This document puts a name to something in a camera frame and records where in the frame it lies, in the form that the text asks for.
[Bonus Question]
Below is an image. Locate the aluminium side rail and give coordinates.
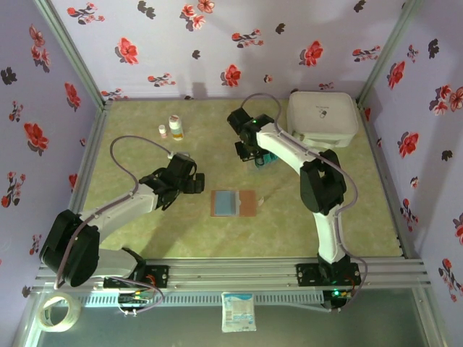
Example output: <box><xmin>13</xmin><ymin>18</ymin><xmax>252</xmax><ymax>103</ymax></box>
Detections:
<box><xmin>67</xmin><ymin>100</ymin><xmax>114</xmax><ymax>218</ymax></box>
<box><xmin>357</xmin><ymin>100</ymin><xmax>421</xmax><ymax>260</ymax></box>

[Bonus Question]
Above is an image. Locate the small circuit board with wires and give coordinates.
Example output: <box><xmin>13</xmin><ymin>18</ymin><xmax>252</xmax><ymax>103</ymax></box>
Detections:
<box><xmin>117</xmin><ymin>292</ymin><xmax>153</xmax><ymax>308</ymax></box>
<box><xmin>323</xmin><ymin>288</ymin><xmax>354</xmax><ymax>312</ymax></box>

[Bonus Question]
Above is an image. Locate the clear adhesive tape roll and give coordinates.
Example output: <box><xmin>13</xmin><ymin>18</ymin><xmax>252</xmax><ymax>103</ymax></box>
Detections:
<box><xmin>38</xmin><ymin>294</ymin><xmax>82</xmax><ymax>333</ymax></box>

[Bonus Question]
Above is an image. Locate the white and blue gauze packet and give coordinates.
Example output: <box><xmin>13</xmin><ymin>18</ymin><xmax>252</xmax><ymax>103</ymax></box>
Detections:
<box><xmin>221</xmin><ymin>291</ymin><xmax>257</xmax><ymax>333</ymax></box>

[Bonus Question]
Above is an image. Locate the white zippered medicine pouch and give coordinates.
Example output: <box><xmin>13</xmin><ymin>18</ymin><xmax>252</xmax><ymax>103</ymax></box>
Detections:
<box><xmin>286</xmin><ymin>90</ymin><xmax>360</xmax><ymax>149</ymax></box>

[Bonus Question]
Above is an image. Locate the pink leather card holder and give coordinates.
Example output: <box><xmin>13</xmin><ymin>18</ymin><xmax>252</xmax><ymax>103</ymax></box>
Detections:
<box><xmin>210</xmin><ymin>189</ymin><xmax>266</xmax><ymax>218</ymax></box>

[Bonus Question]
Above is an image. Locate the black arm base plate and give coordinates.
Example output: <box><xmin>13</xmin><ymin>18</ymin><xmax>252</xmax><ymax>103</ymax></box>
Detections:
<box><xmin>103</xmin><ymin>265</ymin><xmax>170</xmax><ymax>289</ymax></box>
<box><xmin>295</xmin><ymin>262</ymin><xmax>362</xmax><ymax>287</ymax></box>

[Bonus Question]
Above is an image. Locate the white slotted cable duct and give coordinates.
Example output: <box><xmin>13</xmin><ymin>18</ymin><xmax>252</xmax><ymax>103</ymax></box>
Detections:
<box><xmin>77</xmin><ymin>291</ymin><xmax>325</xmax><ymax>307</ymax></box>

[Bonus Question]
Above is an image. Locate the aluminium frame post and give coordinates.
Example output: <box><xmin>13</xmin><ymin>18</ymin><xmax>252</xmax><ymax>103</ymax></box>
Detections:
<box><xmin>356</xmin><ymin>0</ymin><xmax>423</xmax><ymax>105</ymax></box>
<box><xmin>34</xmin><ymin>0</ymin><xmax>111</xmax><ymax>106</ymax></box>

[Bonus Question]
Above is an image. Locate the large white pill bottle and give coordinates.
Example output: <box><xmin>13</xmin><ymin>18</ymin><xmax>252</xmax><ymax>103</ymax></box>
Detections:
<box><xmin>168</xmin><ymin>114</ymin><xmax>184</xmax><ymax>141</ymax></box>

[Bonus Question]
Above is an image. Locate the long aluminium base rail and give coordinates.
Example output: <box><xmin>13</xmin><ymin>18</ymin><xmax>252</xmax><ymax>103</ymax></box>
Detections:
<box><xmin>34</xmin><ymin>257</ymin><xmax>432</xmax><ymax>290</ymax></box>

